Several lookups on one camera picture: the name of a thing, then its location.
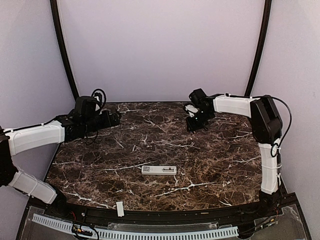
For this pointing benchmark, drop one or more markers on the left black frame post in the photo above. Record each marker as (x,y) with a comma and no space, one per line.
(62,48)

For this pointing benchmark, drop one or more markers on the white remote control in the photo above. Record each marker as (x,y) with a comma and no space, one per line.
(159,170)

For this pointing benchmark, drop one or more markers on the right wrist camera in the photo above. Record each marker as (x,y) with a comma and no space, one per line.
(191,110)

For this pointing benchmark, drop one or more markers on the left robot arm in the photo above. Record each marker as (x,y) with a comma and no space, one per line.
(88,116)

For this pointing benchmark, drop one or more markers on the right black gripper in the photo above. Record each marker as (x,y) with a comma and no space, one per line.
(193,127)

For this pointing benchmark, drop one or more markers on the white battery cover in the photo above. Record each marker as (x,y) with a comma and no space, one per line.
(120,209)

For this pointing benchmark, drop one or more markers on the right black frame post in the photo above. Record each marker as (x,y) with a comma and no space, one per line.
(259,47)

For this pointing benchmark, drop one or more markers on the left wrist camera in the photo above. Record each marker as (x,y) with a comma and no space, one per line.
(101,97)

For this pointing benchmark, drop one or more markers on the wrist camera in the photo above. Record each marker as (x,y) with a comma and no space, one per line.
(191,110)
(101,97)

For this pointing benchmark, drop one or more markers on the black front rail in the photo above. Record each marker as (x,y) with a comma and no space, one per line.
(226,215)

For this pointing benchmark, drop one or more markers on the white slotted cable duct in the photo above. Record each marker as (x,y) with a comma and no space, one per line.
(121,231)

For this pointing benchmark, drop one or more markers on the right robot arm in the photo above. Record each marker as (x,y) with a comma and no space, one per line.
(266,127)

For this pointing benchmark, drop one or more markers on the black frame post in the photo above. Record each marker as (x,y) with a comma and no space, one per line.
(62,48)
(259,47)

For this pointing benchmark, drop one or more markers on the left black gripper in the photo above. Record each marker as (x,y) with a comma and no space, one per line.
(107,122)

